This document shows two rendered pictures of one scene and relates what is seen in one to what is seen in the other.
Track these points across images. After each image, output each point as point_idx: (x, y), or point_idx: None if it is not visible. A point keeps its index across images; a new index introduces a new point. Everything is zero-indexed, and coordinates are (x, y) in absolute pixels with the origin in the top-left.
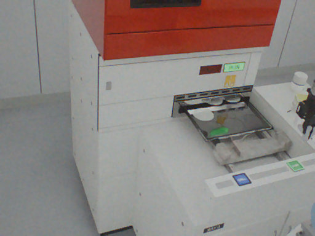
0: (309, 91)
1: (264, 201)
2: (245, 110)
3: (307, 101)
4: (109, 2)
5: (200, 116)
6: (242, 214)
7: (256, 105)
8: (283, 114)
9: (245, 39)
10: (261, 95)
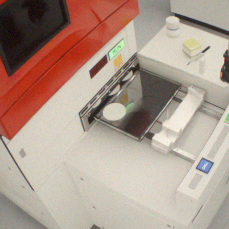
0: (226, 57)
1: (223, 164)
2: (145, 81)
3: (227, 66)
4: None
5: (113, 116)
6: (212, 186)
7: (150, 68)
8: (184, 67)
9: (120, 22)
10: (151, 58)
